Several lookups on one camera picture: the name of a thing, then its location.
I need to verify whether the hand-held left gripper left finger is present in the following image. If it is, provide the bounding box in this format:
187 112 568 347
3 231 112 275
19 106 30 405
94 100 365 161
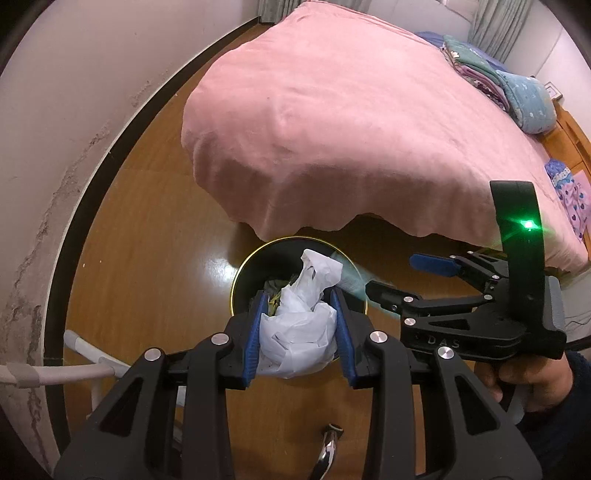
54 288 269 480

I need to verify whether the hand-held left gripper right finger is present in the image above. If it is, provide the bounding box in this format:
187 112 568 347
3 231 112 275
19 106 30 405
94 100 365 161
329 287 542 480

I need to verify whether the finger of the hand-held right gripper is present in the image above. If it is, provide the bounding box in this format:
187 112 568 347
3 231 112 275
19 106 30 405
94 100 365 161
365 279 498 320
410 251 511 295

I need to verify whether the white plastic bag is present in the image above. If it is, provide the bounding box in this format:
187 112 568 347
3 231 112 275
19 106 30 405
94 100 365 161
256 249 343 379

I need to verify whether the black bin with gold rim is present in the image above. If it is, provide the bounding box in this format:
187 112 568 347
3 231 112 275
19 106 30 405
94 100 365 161
229 237 369 381

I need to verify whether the person's right forearm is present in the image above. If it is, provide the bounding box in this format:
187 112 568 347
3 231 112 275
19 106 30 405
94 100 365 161
515 351 591 480

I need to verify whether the person's right hand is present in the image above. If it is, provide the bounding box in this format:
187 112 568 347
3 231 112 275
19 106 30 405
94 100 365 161
475 351 575 414

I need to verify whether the greenish crumpled wrapper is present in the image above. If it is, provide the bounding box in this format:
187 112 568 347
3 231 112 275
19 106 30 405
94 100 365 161
263 276 301 317

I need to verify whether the chrome metal leg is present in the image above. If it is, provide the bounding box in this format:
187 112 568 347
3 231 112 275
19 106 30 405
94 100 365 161
308 422 343 480

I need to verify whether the pink covered bed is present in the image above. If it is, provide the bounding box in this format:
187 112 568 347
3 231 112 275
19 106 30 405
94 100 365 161
180 0 591 273

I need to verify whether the wooden headboard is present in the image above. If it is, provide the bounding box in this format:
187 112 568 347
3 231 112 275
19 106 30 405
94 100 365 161
540 99 591 259

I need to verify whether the teal printed pillow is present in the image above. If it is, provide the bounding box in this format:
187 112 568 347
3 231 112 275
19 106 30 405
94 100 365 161
495 70 557 134

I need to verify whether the stack of folded clothes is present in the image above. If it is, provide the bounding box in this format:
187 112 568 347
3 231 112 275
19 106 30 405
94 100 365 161
441 34 511 114

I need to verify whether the grey green curtain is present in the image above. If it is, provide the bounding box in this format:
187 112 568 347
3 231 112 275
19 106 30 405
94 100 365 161
468 0 532 61

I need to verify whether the white tube frame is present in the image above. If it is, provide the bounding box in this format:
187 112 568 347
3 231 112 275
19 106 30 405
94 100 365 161
0 329 134 416

